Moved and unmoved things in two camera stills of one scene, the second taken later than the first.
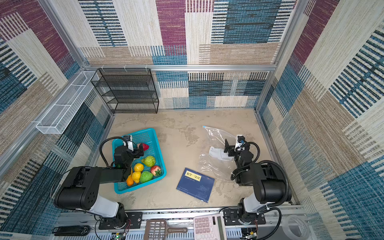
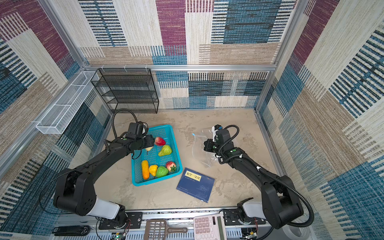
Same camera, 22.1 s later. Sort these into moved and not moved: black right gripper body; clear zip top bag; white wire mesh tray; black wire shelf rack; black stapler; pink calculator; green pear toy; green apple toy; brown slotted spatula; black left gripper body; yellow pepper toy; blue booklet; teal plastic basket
Moved: green apple toy; clear zip top bag; yellow pepper toy; green pear toy; black right gripper body; teal plastic basket; black left gripper body
Not moved: white wire mesh tray; pink calculator; black stapler; blue booklet; brown slotted spatula; black wire shelf rack
